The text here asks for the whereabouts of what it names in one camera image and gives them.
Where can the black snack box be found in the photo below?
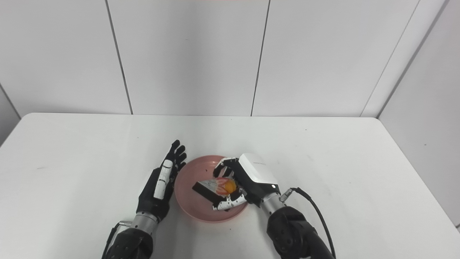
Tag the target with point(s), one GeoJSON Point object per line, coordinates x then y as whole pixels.
{"type": "Point", "coordinates": [215, 189]}

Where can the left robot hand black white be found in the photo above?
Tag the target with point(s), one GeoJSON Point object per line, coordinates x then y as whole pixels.
{"type": "Point", "coordinates": [161, 183]}

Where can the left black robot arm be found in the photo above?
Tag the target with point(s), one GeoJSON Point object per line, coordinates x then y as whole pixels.
{"type": "Point", "coordinates": [133, 241]}

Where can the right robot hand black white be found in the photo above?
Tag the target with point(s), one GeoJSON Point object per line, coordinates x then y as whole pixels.
{"type": "Point", "coordinates": [251, 180]}

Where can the pink round plate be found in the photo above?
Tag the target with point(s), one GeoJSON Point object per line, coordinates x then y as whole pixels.
{"type": "Point", "coordinates": [190, 194]}

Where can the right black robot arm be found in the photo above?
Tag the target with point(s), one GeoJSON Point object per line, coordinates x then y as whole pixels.
{"type": "Point", "coordinates": [291, 233]}

